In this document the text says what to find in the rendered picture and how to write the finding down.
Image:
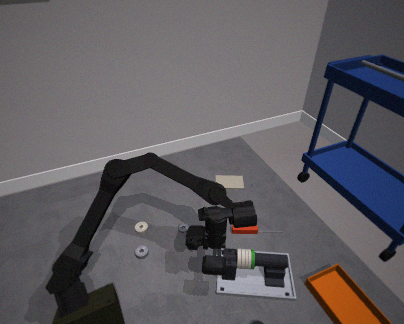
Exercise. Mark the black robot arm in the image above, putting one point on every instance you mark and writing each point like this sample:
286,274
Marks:
69,293

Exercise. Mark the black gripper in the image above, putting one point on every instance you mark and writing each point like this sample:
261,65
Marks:
215,265

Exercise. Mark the orange open tray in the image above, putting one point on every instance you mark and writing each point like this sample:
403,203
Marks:
342,299

